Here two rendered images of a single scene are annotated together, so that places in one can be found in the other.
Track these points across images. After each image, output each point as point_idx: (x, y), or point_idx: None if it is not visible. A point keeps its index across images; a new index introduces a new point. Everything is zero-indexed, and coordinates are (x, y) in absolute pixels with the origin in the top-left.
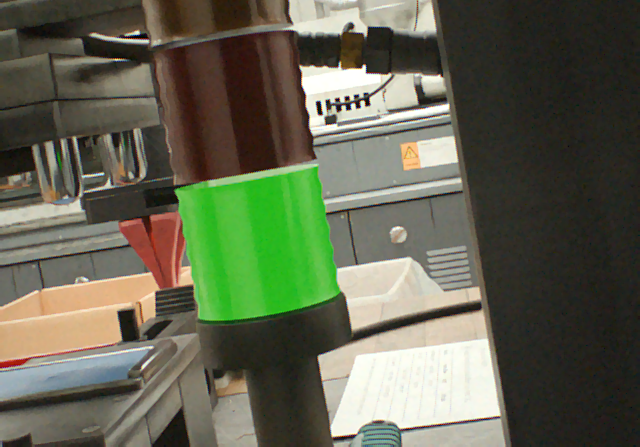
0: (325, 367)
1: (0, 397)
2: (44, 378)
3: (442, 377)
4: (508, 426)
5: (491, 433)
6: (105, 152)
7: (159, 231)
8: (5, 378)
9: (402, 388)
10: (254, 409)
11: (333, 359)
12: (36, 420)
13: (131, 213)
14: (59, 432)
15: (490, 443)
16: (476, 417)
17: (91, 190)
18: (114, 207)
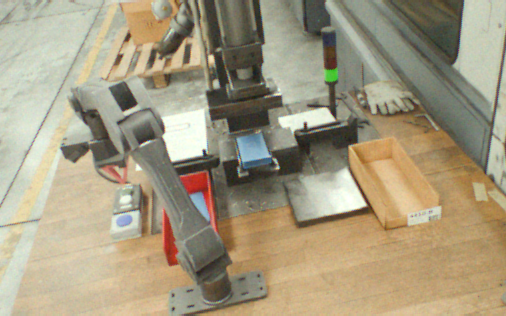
0: (138, 176)
1: (264, 145)
2: (252, 145)
3: (169, 152)
4: (267, 111)
5: (216, 138)
6: (106, 148)
7: (128, 159)
8: (247, 152)
9: (174, 156)
10: (334, 87)
11: (129, 177)
12: (277, 137)
13: (127, 157)
14: (286, 131)
15: (222, 137)
16: (205, 141)
17: (118, 158)
18: (126, 158)
